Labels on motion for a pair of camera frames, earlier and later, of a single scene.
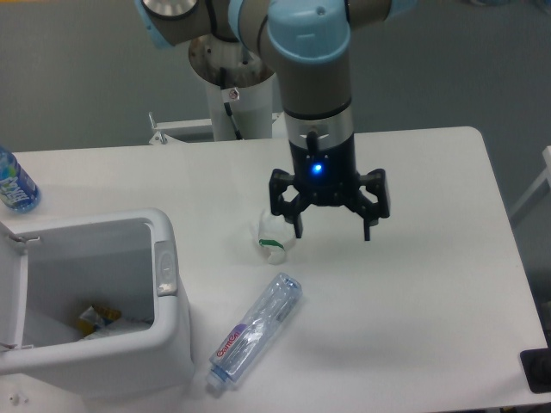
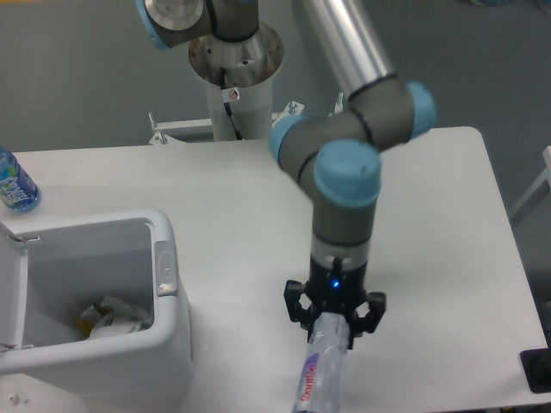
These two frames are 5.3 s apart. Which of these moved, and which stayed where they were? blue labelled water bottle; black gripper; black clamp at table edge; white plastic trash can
Moved: black gripper
Stayed: blue labelled water bottle; white plastic trash can; black clamp at table edge
